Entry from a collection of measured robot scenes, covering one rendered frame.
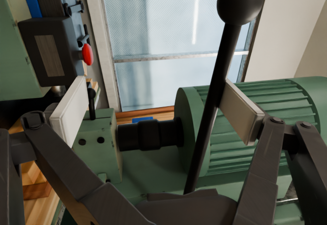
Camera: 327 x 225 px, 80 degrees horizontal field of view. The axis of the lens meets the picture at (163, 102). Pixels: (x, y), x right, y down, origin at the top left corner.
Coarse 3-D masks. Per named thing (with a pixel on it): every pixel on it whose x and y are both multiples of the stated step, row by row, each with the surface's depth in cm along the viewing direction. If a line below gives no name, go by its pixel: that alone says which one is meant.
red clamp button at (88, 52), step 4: (84, 44) 27; (88, 44) 27; (84, 48) 26; (88, 48) 26; (84, 52) 26; (88, 52) 26; (84, 56) 26; (88, 56) 26; (92, 56) 28; (84, 60) 27; (88, 60) 27; (92, 60) 28; (88, 64) 27
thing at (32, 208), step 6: (90, 78) 62; (42, 198) 27; (24, 204) 25; (30, 204) 25; (36, 204) 26; (42, 204) 27; (24, 210) 25; (30, 210) 25; (36, 210) 26; (30, 216) 24; (36, 216) 26; (30, 222) 24
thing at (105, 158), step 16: (96, 112) 37; (112, 112) 37; (80, 128) 33; (96, 128) 33; (112, 128) 34; (80, 144) 33; (96, 144) 34; (112, 144) 34; (96, 160) 35; (112, 160) 36; (112, 176) 38
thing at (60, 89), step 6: (90, 84) 37; (54, 90) 32; (60, 90) 32; (66, 90) 35; (48, 96) 33; (54, 96) 32; (60, 96) 33; (30, 102) 31; (36, 102) 31; (42, 102) 31; (48, 102) 31; (54, 102) 31; (24, 108) 30; (30, 108) 30; (36, 108) 30; (42, 108) 30
